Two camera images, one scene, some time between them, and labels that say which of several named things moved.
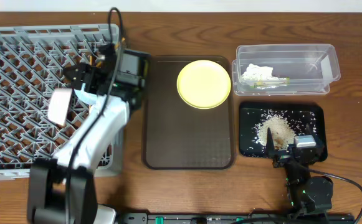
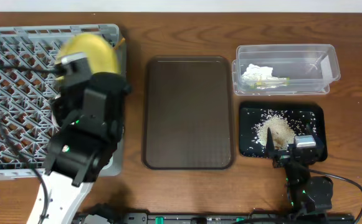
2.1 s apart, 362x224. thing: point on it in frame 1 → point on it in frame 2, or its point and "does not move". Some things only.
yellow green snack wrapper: (271, 83) does not move
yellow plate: (204, 84) → (102, 58)
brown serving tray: (176, 135) does not move
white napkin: (255, 72) does not move
